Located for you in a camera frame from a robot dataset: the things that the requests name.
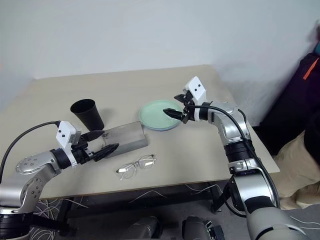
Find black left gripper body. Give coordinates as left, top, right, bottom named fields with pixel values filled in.
left=70, top=133, right=98, bottom=166

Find person in dark clothes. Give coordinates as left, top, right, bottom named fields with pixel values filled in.
left=257, top=19, right=320, bottom=211

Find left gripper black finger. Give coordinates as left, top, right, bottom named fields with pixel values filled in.
left=81, top=129, right=105, bottom=143
left=91, top=143, right=120, bottom=162

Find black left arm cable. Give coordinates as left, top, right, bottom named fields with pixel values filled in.
left=0, top=120, right=62, bottom=185

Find black plastic cup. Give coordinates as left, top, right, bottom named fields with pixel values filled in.
left=70, top=98, right=105, bottom=131

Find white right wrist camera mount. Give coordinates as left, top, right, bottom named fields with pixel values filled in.
left=183, top=76, right=209, bottom=122

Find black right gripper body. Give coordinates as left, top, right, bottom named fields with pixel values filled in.
left=180, top=90, right=196, bottom=125

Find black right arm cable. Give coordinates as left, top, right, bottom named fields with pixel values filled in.
left=184, top=104, right=281, bottom=210

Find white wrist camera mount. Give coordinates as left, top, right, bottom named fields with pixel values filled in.
left=183, top=76, right=209, bottom=122
left=55, top=120, right=83, bottom=167

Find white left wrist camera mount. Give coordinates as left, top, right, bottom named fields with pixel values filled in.
left=55, top=120, right=83, bottom=167

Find grey glasses case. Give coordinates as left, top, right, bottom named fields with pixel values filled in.
left=96, top=120, right=149, bottom=159

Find clear frame glasses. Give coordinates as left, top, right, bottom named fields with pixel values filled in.
left=115, top=154, right=158, bottom=181

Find dark rounded shape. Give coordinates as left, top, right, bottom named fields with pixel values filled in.
left=129, top=216, right=163, bottom=240
left=182, top=215, right=225, bottom=240

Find light blue plate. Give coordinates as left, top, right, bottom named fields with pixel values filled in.
left=141, top=119, right=180, bottom=132

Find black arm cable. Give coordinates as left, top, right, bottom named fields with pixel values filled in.
left=0, top=120, right=62, bottom=185
left=184, top=104, right=281, bottom=210

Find light green plate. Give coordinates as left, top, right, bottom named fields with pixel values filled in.
left=138, top=99, right=183, bottom=130

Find white floor cable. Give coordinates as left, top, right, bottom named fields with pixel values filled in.
left=129, top=189, right=168, bottom=203
left=184, top=183, right=221, bottom=195

